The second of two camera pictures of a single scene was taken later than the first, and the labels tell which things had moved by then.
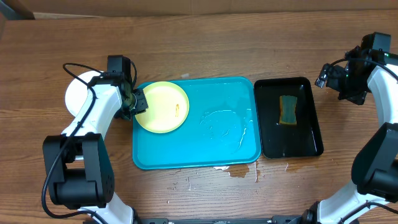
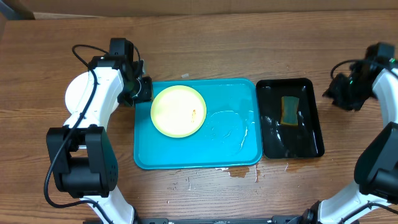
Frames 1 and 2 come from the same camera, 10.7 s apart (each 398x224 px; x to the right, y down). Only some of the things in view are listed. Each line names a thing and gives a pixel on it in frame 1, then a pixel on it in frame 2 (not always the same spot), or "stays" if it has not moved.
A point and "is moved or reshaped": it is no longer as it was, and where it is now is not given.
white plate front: [76, 91] stays
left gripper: [142, 107] → [147, 82]
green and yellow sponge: [288, 109] stays
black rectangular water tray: [280, 140] stays
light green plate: [168, 107] is moved or reshaped
